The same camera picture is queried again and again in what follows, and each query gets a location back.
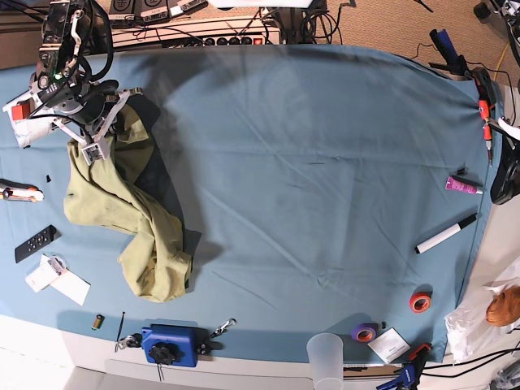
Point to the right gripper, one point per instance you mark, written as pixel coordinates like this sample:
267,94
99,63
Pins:
95,117

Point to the olive green t-shirt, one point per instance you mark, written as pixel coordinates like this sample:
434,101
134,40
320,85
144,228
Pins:
132,192

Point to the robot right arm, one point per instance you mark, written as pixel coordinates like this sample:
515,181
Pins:
64,75

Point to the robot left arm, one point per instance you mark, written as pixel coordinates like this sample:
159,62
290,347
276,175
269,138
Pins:
506,183

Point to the orange white utility knife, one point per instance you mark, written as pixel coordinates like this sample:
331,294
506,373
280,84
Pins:
12,191

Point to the black remote control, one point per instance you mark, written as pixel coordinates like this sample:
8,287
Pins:
36,243

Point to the clear plastic packaged item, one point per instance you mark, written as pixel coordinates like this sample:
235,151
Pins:
48,270

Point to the white paper sheet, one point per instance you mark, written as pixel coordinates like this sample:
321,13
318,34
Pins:
67,283

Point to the thin black rod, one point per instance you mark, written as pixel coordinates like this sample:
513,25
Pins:
120,328

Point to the small green yellow battery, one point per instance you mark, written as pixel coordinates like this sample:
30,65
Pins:
97,322

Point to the white power strip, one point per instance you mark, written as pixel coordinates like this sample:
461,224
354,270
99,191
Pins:
256,30

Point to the blue clamp block black knob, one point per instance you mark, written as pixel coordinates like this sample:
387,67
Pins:
170,345

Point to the silver carabiner clip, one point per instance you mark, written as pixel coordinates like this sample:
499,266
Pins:
223,328

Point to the blue table cloth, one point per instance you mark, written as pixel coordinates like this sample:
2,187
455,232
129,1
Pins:
310,174

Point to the translucent plastic cup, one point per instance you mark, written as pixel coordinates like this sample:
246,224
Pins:
325,353

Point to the purple tape roll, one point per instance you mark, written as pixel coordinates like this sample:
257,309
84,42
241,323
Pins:
364,332

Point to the white card booklet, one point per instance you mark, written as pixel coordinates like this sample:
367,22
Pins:
389,346

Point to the red tape roll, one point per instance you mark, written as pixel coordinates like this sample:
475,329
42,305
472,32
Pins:
420,302

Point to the pink tube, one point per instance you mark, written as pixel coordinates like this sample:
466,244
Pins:
456,185

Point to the white black marker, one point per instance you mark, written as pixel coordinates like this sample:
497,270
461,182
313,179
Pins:
445,234

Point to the small black clip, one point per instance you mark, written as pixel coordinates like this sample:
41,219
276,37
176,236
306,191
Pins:
461,171

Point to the blue black clamp top right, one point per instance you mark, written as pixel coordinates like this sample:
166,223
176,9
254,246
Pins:
455,63

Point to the blue orange clamp bottom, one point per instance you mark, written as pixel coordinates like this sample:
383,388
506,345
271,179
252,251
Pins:
408,377

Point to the orange black clamp right edge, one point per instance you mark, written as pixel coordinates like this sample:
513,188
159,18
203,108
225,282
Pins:
487,101

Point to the white plastic bag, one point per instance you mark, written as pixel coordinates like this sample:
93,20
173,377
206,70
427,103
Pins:
467,328

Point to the brown furry object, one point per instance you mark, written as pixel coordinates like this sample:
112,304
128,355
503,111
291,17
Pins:
504,308

